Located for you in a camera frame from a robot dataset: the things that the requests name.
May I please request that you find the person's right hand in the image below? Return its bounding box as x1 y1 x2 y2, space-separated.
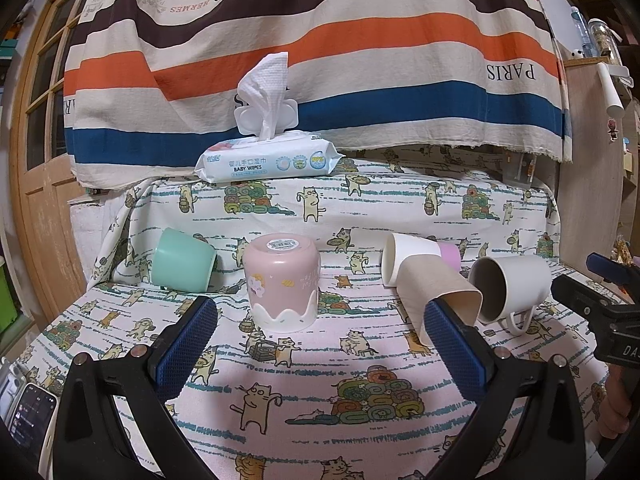
598 364 631 439

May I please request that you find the white ceramic mug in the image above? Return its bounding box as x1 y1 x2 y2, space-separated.
469 256 552 336

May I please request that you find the smartphone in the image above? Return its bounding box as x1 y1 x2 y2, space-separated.
9 382 58 450

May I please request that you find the white and purple cup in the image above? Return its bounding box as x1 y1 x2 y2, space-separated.
380 232 463 290

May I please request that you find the pink cup white wavy rim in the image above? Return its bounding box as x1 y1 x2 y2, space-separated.
243 233 321 334

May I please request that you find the wooden shelf cabinet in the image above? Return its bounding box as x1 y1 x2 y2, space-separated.
558 58 639 281

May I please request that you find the cat pattern bed sheet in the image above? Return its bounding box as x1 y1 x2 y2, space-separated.
18 148 564 479

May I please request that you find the beige tumbler cup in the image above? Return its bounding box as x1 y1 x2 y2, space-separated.
396 255 483 346

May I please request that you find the baby wipes pack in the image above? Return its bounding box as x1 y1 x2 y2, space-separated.
194 52 343 184

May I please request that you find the striped hanging cloth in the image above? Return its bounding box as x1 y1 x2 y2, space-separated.
63 0 572 190

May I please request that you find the wooden door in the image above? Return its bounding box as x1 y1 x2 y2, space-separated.
9 0 86 325

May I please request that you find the mint green cup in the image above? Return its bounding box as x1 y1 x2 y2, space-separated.
151 229 216 294

